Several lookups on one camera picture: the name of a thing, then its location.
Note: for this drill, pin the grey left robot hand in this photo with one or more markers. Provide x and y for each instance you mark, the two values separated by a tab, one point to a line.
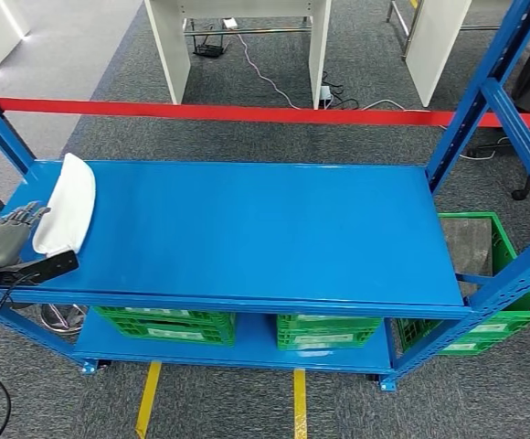
0	242

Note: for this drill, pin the white curved plastic part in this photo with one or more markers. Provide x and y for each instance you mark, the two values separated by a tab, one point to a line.
68	206

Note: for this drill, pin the blue metal shelf rack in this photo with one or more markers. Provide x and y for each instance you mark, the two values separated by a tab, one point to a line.
247	230

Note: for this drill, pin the white desk with metal bar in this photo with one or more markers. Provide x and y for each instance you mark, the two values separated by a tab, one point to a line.
169	48

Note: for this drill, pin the red barrier belt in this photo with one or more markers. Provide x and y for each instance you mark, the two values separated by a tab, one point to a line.
201	112

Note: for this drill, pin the black router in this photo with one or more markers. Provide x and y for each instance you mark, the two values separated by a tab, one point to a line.
208	50

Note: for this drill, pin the white power adapter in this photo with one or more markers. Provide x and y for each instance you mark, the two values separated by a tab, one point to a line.
230	23

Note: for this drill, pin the white power strip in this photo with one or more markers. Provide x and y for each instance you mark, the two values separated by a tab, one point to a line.
325	93

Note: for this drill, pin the white desk with metal legs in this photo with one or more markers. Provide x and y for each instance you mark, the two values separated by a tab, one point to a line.
434	48

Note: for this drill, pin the large green plastic crate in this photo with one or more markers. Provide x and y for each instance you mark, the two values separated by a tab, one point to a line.
503	248

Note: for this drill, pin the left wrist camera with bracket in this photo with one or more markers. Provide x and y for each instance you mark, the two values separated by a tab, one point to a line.
50	266

